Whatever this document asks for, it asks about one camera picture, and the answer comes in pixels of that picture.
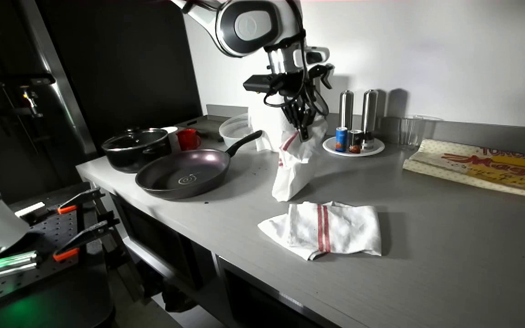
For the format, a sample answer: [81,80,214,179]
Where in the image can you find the black cooking pot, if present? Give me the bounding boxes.
[101,135,174,175]

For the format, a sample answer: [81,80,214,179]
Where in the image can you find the blue spice jar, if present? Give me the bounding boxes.
[334,126,352,153]

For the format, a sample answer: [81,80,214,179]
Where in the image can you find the dark purple frying pan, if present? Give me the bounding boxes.
[134,128,267,200]

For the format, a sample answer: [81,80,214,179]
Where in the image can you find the grey metal frame beam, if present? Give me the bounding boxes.
[19,0,97,157]

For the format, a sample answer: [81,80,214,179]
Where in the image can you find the white towel red stripes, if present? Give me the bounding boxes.
[270,117,332,204]
[258,200,385,262]

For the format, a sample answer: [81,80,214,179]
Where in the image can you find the red cup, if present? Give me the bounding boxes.
[176,126,205,151]

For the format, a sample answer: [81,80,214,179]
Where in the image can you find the steel mill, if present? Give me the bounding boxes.
[340,89,358,133]
[362,87,382,138]

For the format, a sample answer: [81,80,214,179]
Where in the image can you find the black robot table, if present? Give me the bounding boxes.
[0,193,119,328]

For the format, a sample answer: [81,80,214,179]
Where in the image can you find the dark spice jar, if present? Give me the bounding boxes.
[349,128,367,155]

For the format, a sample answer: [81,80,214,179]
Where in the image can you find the black clamp orange trigger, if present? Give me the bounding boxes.
[32,186,106,222]
[52,211,123,264]

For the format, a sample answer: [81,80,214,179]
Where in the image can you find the glass lid black knob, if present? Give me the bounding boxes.
[103,126,172,153]

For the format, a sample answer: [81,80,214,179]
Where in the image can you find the black backdrop panel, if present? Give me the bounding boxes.
[33,0,205,151]

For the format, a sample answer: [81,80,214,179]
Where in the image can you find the clear plastic container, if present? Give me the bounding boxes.
[218,113,256,149]

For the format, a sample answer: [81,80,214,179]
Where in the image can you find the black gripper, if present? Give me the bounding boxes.
[281,73,321,140]

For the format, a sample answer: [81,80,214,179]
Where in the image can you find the white round plate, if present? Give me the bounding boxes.
[321,135,387,160]

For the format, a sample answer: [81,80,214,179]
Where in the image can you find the clear drinking glass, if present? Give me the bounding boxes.
[398,115,429,148]

